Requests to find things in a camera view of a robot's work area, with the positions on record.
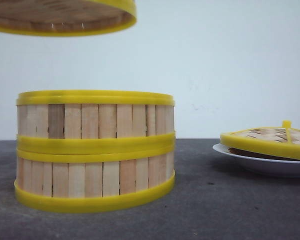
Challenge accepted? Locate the white ceramic plate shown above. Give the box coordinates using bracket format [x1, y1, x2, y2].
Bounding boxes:
[212, 143, 300, 178]

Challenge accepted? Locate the bamboo steamer lid yellow rim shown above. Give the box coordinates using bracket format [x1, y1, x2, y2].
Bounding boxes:
[219, 120, 300, 160]

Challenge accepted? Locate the bamboo steamer basket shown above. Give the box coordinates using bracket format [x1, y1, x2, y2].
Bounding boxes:
[16, 90, 175, 163]
[0, 0, 137, 37]
[14, 151, 175, 213]

